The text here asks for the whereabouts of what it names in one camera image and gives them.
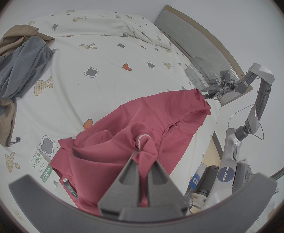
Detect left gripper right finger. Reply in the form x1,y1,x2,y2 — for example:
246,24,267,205
146,159,189,212

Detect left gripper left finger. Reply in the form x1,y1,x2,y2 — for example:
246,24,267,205
98,153,142,213

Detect red shirt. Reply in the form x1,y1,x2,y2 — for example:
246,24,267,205
29,88,211,216

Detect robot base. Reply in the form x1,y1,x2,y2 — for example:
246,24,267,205
186,128,278,211

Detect clear plastic box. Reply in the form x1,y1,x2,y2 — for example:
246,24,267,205
184,57,220,93

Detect bed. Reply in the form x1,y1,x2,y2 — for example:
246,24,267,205
0,5,253,227

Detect cream printed quilt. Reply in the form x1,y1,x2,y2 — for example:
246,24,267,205
27,9,174,55

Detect brown garment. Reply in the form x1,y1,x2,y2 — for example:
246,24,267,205
0,24,55,148

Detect grey garment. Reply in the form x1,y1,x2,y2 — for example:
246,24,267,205
0,36,57,128

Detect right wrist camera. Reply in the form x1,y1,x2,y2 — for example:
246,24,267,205
219,70,231,82

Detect black cable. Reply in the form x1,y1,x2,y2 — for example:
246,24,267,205
228,103,264,141

